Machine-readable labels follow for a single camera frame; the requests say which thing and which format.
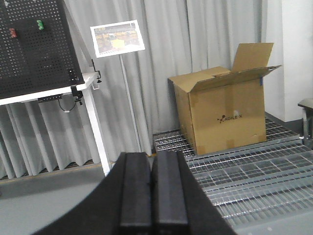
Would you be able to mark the black pegboard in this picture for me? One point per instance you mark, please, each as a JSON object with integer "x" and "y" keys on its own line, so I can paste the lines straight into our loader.
{"x": 37, "y": 60}

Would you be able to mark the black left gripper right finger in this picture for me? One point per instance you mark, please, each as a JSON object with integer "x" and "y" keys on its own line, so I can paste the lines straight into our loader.
{"x": 179, "y": 205}

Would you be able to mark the brown cardboard box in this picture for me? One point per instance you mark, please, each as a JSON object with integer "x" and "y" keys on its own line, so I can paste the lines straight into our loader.
{"x": 221, "y": 108}

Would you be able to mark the green pegboard hook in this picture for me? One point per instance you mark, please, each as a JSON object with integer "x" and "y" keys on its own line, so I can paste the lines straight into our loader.
{"x": 40, "y": 24}

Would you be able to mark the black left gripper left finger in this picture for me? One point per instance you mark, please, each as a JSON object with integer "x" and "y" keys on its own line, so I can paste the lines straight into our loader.
{"x": 119, "y": 205}

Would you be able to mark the white framed sign stand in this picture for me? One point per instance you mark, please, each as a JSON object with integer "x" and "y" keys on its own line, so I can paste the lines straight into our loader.
{"x": 121, "y": 46}

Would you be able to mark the metal floor grating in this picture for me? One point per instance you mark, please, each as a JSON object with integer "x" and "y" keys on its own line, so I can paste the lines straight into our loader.
{"x": 259, "y": 189}

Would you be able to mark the black table clamp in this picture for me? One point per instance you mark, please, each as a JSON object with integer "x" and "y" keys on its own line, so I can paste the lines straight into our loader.
{"x": 97, "y": 71}

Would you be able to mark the red pegboard hook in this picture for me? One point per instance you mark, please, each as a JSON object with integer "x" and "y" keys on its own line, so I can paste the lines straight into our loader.
{"x": 13, "y": 33}

